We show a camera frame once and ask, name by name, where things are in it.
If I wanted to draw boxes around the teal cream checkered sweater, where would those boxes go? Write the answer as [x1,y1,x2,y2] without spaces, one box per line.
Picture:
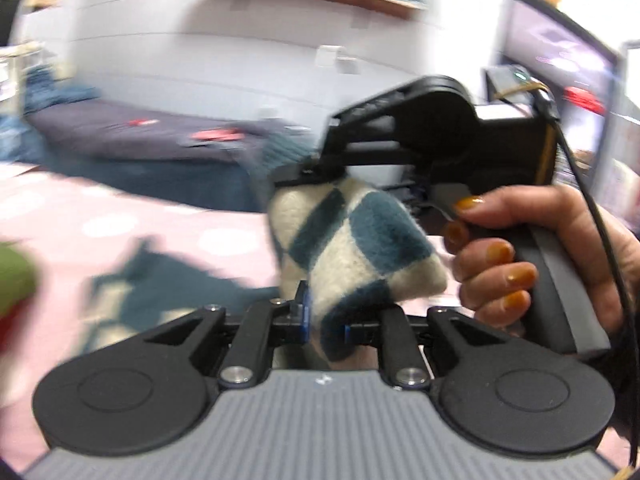
[79,178,448,370]

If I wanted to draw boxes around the grey towel on bed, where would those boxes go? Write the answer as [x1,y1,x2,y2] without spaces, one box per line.
[242,119,317,200]

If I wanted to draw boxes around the green folded garment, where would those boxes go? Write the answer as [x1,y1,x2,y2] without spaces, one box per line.
[0,242,38,318]

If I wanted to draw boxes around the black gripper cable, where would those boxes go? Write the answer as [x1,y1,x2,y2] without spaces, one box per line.
[491,77,640,470]

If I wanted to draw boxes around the blue crumpled clothes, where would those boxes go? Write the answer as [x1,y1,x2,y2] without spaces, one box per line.
[1,65,101,165]

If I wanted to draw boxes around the dark grey bed mattress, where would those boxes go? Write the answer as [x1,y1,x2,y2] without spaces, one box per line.
[26,99,262,212]

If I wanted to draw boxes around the pink polka dot blanket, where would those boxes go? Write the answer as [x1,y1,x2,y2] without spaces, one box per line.
[0,159,482,461]

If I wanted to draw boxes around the red item on towel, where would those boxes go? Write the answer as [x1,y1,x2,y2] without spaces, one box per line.
[190,128,244,142]

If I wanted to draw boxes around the person's right hand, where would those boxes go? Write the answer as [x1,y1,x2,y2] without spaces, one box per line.
[444,185,624,335]

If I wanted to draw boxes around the red folded garment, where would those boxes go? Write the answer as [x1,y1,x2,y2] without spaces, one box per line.
[0,298,35,354]

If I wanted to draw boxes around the small red white object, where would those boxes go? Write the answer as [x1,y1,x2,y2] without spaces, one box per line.
[127,119,158,127]

